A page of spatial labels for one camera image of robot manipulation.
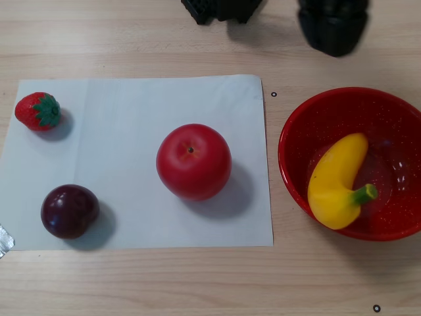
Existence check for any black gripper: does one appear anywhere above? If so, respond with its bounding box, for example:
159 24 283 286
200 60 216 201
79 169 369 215
297 0 370 58

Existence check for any yellow toy banana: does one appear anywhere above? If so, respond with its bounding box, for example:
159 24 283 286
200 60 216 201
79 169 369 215
307 132 379 230

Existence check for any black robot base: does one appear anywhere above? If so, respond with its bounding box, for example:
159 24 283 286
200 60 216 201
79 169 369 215
180 0 266 26

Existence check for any red speckled bowl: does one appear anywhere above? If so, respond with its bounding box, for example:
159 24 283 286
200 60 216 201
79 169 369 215
278 86 421 242

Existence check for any red toy apple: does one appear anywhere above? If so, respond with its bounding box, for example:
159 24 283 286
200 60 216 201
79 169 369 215
156 123 233 202

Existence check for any white paper sheet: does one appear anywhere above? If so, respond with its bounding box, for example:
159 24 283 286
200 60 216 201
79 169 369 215
0 74 274 251

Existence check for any red toy strawberry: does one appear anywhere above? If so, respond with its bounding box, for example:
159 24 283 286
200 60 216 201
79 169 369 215
14 92 62 132

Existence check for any dark purple toy plum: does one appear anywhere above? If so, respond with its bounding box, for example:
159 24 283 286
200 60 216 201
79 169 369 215
40 184 101 240

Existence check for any grey tape piece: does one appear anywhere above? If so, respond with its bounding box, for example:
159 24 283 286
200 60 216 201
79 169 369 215
0 223 16 261

